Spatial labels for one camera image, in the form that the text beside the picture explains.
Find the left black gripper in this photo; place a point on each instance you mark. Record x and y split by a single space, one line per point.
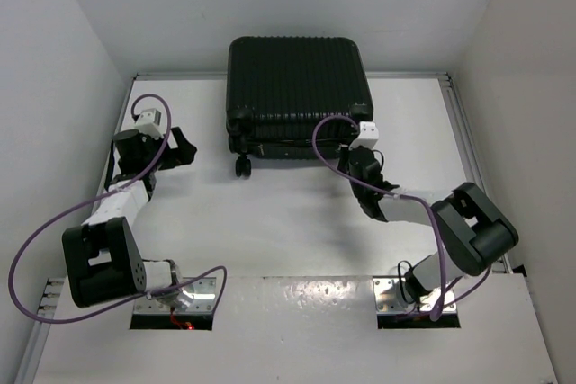
181 155

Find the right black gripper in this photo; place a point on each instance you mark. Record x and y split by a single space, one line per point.
346 152

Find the black hard-shell suitcase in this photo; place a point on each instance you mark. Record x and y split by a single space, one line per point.
287 96

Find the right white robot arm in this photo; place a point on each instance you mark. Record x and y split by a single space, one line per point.
473 232

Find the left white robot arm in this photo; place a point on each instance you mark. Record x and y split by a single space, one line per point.
102 258

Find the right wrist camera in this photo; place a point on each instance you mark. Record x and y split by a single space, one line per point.
367 137

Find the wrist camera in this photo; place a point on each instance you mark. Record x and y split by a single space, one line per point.
148 123
367 137

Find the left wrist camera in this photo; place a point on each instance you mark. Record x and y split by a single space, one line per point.
148 123

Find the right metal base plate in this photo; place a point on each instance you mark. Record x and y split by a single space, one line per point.
393 300

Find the metal base plate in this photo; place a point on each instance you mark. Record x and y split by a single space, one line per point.
393 300
198 298

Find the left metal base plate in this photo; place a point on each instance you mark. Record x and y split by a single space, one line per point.
198 298

